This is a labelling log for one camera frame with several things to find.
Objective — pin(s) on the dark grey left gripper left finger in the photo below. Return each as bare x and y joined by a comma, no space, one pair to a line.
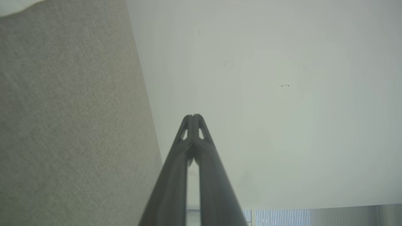
171,188

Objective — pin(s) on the beige fabric cloth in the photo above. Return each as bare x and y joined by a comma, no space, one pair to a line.
69,119

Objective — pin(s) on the white ribbed panel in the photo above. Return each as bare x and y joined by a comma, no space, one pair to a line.
298,217

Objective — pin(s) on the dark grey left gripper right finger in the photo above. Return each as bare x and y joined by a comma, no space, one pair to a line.
216,194

